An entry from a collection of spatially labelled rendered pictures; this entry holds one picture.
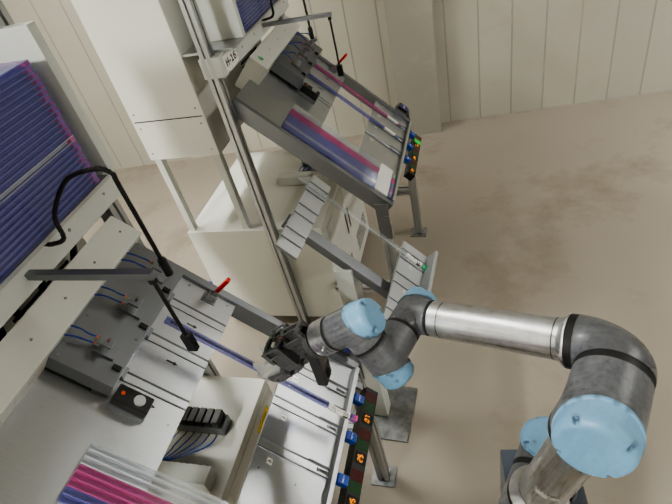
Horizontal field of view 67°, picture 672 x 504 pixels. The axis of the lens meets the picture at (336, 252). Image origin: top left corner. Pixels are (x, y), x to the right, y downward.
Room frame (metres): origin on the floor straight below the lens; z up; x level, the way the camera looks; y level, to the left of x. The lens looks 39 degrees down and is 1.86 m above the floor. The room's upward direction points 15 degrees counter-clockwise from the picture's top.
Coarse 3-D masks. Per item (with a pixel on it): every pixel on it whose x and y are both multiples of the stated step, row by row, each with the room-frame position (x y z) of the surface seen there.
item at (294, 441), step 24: (312, 384) 0.82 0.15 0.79; (336, 384) 0.83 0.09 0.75; (288, 408) 0.75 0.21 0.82; (312, 408) 0.76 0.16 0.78; (264, 432) 0.68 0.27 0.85; (288, 432) 0.69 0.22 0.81; (312, 432) 0.70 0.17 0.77; (336, 432) 0.71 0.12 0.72; (264, 456) 0.63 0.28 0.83; (288, 456) 0.64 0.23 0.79; (312, 456) 0.65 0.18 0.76; (264, 480) 0.58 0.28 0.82; (288, 480) 0.59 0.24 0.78; (312, 480) 0.59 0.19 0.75
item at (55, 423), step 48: (192, 288) 1.01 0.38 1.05; (48, 384) 0.71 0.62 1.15; (144, 384) 0.74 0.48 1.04; (192, 384) 0.76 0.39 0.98; (0, 432) 0.61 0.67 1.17; (48, 432) 0.62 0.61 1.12; (96, 432) 0.63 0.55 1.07; (144, 432) 0.64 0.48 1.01; (0, 480) 0.53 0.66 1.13; (48, 480) 0.54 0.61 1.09
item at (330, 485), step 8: (352, 376) 0.86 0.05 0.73; (352, 384) 0.83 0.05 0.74; (352, 392) 0.81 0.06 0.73; (352, 400) 0.78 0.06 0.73; (344, 408) 0.77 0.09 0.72; (344, 424) 0.72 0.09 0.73; (344, 432) 0.70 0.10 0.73; (336, 440) 0.69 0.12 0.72; (336, 448) 0.66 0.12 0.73; (336, 456) 0.64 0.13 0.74; (336, 464) 0.62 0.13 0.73; (336, 472) 0.60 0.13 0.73; (328, 480) 0.59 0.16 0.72; (328, 488) 0.57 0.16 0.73; (328, 496) 0.55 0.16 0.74
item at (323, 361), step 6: (306, 354) 0.69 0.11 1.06; (312, 360) 0.69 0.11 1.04; (318, 360) 0.69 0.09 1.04; (324, 360) 0.71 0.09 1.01; (312, 366) 0.69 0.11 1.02; (318, 366) 0.68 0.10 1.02; (324, 366) 0.70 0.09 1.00; (330, 366) 0.72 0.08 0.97; (318, 372) 0.69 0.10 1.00; (324, 372) 0.69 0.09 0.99; (330, 372) 0.70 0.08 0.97; (318, 378) 0.69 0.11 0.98; (324, 378) 0.68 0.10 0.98; (318, 384) 0.69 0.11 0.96; (324, 384) 0.68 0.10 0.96
